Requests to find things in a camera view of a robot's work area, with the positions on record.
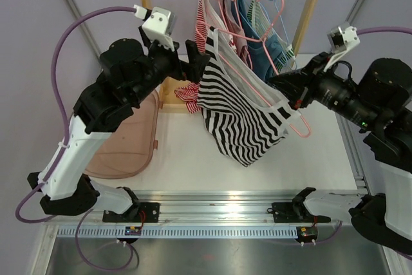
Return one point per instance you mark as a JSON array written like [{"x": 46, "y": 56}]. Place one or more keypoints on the green white striped tank top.
[{"x": 258, "y": 18}]

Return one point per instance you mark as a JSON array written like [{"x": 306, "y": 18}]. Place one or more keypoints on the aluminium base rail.
[{"x": 225, "y": 204}]

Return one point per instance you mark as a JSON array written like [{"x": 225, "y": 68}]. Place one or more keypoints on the red white striped tank top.
[{"x": 205, "y": 16}]

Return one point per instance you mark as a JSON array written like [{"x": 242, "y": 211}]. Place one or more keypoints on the pink plastic basket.
[{"x": 129, "y": 150}]

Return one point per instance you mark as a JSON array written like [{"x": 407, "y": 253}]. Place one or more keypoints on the black white striped tank top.
[{"x": 245, "y": 116}]

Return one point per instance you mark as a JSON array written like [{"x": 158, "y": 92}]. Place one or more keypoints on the dusty pink tank top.
[{"x": 239, "y": 41}]

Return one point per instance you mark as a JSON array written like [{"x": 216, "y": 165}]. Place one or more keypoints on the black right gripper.
[{"x": 311, "y": 76}]

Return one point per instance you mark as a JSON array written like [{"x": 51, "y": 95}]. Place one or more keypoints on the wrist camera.
[
  {"x": 158, "y": 25},
  {"x": 343, "y": 39}
]

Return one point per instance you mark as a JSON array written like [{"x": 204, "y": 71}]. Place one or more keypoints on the slotted cable duct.
[{"x": 181, "y": 232}]

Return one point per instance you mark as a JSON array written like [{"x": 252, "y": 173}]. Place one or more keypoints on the blue tank top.
[{"x": 261, "y": 65}]

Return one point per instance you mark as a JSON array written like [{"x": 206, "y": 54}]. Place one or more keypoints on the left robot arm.
[{"x": 130, "y": 72}]

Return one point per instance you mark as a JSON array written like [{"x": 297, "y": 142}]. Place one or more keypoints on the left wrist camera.
[{"x": 158, "y": 25}]

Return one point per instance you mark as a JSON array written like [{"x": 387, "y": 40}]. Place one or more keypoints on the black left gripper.
[{"x": 193, "y": 71}]

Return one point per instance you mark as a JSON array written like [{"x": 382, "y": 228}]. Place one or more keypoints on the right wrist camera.
[{"x": 343, "y": 39}]

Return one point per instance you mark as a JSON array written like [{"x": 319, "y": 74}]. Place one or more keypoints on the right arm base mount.
[{"x": 289, "y": 212}]

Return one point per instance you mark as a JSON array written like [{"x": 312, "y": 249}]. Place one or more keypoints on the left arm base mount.
[{"x": 147, "y": 211}]

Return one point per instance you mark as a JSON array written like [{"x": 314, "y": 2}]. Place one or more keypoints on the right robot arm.
[{"x": 377, "y": 105}]

